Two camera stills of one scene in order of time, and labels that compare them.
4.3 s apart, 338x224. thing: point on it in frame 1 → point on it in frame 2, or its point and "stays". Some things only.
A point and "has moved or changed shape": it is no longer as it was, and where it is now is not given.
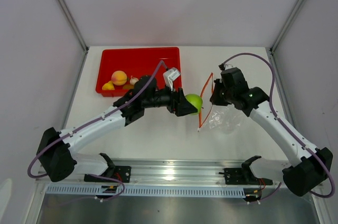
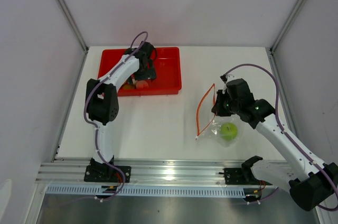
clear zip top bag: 222,119 has moved or changed shape
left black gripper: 178,104 → 150,74
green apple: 195,100 → 228,131
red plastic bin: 134,62 stays
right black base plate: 235,176 stays
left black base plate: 121,173 stays
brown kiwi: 128,86 stays
